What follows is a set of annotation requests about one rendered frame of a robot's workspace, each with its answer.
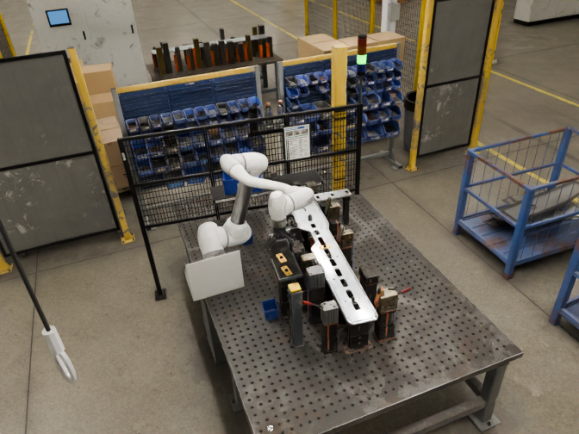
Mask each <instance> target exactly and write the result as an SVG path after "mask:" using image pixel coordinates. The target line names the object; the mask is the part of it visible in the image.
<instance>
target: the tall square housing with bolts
mask: <svg viewBox="0 0 579 434"><path fill-rule="evenodd" d="M306 270H307V275H306V280H307V290H310V289H312V288H316V289H313V290H311V291H307V301H308V302H311V303H312V304H315V305H320V304H321V303H322V302H325V301H324V288H325V270H324V269H323V267H322V265H315V266H312V267H307V268H306ZM307 321H308V322H309V323H310V324H311V325H312V324H315V325H316V324H319V323H322V320H321V310H320V309H319V308H318V307H315V306H308V316H307Z"/></svg>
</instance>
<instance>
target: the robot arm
mask: <svg viewBox="0 0 579 434"><path fill-rule="evenodd" d="M220 166H221V168H222V169H223V171H224V172H225V173H226V174H228V175H229V176H230V177H231V178H233V179H235V180H237V181H239V186H238V189H237V194H236V197H235V201H234V205H233V212H232V215H231V217H229V218H228V219H227V221H226V223H225V224H224V226H217V225H216V224H215V223H214V222H211V221H210V222H206V223H204V224H201V225H200V226H199V228H198V232H197V238H198V243H199V246H200V250H201V252H202V257H203V260H204V259H208V258H211V257H217V256H220V255H223V254H225V252H224V249H223V248H226V247H232V246H236V245H241V244H244V243H245V242H246V241H247V240H248V239H249V238H250V237H251V235H252V231H251V228H250V227H249V225H248V224H247V222H246V220H245V218H246V212H247V209H248V206H249V202H250V199H251V195H252V189H253V187H254V188H260V189H269V190H275V191H274V192H272V193H271V194H270V196H269V202H268V208H269V214H270V216H271V225H272V228H273V234H268V238H267V240H266V242H265V246H264V248H265V250H267V252H268V254H269V257H270V259H272V255H271V247H272V246H273V244H274V243H275V242H276V241H277V240H278V239H282V238H283V237H285V238H286V239H288V240H289V249H290V251H291V252H293V246H294V243H295V242H294V241H296V238H295V236H294V235H293V234H292V232H291V230H290V229H289V228H288V229H287V230H286V224H287V220H286V215H288V214H289V213H291V212H292V211H295V210H298V209H301V208H304V207H306V206H307V205H309V204H310V203H311V202H312V201H313V200H314V191H313V190H312V189H311V188H308V187H303V188H302V187H297V186H289V185H288V184H286V183H280V182H275V181H271V180H266V179H262V178H258V177H259V175H260V174H261V173H262V172H263V171H265V170H266V169H267V166H268V159H267V157H266V156H265V155H263V154H262V153H259V152H244V153H241V154H232V155H230V154H224V155H222V156H221V158H220ZM286 232H288V233H289V234H290V235H291V236H292V238H290V237H289V236H287V235H286ZM272 236H273V237H272ZM271 238H272V239H271Z"/></svg>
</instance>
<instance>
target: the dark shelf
mask: <svg viewBox="0 0 579 434"><path fill-rule="evenodd" d="M277 181H278V182H280V183H286V184H288V185H289V186H293V182H297V181H298V182H299V183H300V187H302V188H303V187H306V186H305V185H306V182H312V181H315V182H316V184H317V185H322V184H324V182H323V180H322V179H321V176H320V175H319V173H318V172H317V170H307V171H302V172H297V173H291V174H286V175H281V176H277ZM210 193H211V196H212V200H213V203H218V202H228V201H232V200H235V197H236V194H232V195H225V192H224V186H223V185H220V186H214V187H210ZM271 193H272V190H269V189H263V191H261V192H252V195H251V197H254V196H258V195H268V194H271Z"/></svg>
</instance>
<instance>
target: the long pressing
mask: <svg viewBox="0 0 579 434"><path fill-rule="evenodd" d="M304 208H306V211H305V209H304ZM304 208H301V209H298V210H295V211H292V212H291V213H292V214H293V215H294V217H295V222H296V224H297V225H298V226H299V227H300V228H301V231H304V232H307V233H310V234H311V236H312V238H313V240H314V242H315V244H314V245H313V246H312V248H311V251H312V253H314V255H315V257H316V262H317V263H318V265H322V267H323V269H324V270H325V279H326V281H327V284H328V287H329V288H330V290H331V292H332V294H333V297H334V299H335V300H336V302H337V304H338V306H339V309H340V311H341V312H342V314H343V316H344V318H345V320H346V323H347V324H348V325H351V326H356V325H360V324H363V323H368V322H371V321H375V320H377V319H378V314H377V311H376V310H375V308H374V307H373V305H372V304H371V302H370V299H369V298H368V296H367V294H366V293H365V291H364V289H363V288H362V286H361V284H360V282H359V281H358V279H357V277H356V276H355V274H354V272H353V270H352V268H351V266H350V264H349V263H348V262H347V260H346V258H345V256H344V254H343V253H342V251H341V249H340V248H339V246H338V244H337V242H336V241H335V239H334V237H333V235H332V234H331V232H330V231H329V222H328V221H327V218H326V216H325V215H324V214H323V212H322V211H321V208H320V207H319V205H318V203H317V201H316V200H315V198H314V200H313V201H312V202H311V203H310V204H309V205H307V206H306V207H304ZM309 214H312V217H313V220H312V221H308V215H309ZM317 221H319V222H317ZM312 224H315V226H316V227H315V228H313V227H311V225H312ZM314 231H318V232H319V233H320V234H319V235H316V234H315V233H314ZM318 238H322V239H323V241H324V242H325V244H326V245H329V244H330V245H331V246H332V247H331V248H327V249H328V250H329V252H330V253H331V255H332V257H331V258H328V257H327V254H326V253H325V251H324V249H322V250H320V249H319V247H318V246H320V245H321V243H320V241H319V240H318ZM331 259H333V260H334V262H335V263H336V264H337V265H336V266H332V265H331V263H330V261H329V260H331ZM337 269H339V271H340V273H341V274H342V276H337V274H336V272H335V270H337ZM342 279H344V280H345V281H346V283H347V285H348V287H343V285H342V283H341V281H340V280H342ZM346 290H351V292H352V294H353V296H354V297H355V301H356V302H357V303H358V305H359V307H360V310H355V308H354V306H353V305H352V303H353V302H354V301H352V300H351V298H349V296H348V295H347V293H346ZM360 298H361V299H360Z"/></svg>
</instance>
